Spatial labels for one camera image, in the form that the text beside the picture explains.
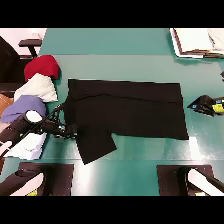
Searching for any lilac garment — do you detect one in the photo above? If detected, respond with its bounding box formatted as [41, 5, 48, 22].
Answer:
[0, 94, 47, 124]

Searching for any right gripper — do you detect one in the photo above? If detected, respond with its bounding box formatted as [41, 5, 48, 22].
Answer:
[198, 94, 224, 117]

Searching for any black cable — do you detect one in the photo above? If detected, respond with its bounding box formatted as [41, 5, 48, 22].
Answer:
[42, 103, 65, 130]

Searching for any black T-shirt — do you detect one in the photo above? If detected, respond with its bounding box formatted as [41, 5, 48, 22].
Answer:
[62, 78, 190, 166]

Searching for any white garment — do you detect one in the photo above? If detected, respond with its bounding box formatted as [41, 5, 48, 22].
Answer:
[13, 72, 59, 104]
[3, 131, 48, 161]

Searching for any red garment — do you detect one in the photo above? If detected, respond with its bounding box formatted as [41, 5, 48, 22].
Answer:
[23, 54, 61, 83]

